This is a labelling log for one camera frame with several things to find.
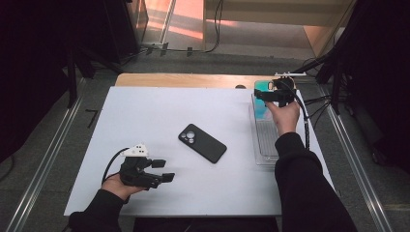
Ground black tripod stand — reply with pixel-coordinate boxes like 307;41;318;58
288;28;344;116

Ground black hanging cable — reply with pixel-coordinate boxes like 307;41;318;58
187;0;225;55

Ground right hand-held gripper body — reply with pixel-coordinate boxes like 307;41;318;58
266;72;308;108

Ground right hand-held gripper cable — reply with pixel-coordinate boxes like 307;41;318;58
279;79;311;152

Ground black curtain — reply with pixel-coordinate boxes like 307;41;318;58
0;0;109;163
337;0;410;173

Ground clear plastic tray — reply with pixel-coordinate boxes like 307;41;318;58
248;92;282;166

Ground wooden table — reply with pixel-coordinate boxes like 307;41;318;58
114;72;297;91

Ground left hand-held gripper cable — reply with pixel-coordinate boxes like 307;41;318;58
102;147;131;186

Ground metal pole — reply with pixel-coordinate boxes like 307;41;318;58
159;0;178;45

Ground black floor cables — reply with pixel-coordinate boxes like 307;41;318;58
302;94;334;131

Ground dark cabinet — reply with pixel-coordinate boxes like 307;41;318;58
104;0;150;65

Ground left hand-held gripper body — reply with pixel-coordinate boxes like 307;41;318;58
119;143;162;190

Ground black phone case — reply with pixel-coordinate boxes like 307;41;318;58
177;123;228;164

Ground person's right hand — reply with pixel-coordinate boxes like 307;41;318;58
265;100;302;137

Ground black stand leg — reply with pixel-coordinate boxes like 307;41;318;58
65;47;79;109

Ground white work board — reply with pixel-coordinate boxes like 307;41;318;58
63;85;336;218

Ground hand-held gripper cable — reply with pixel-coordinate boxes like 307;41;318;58
102;147;131;186
279;79;311;152

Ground metal floor rail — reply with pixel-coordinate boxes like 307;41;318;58
5;76;86;232
321;102;395;232

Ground person's left hand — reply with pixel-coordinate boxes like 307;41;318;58
101;173;149;202

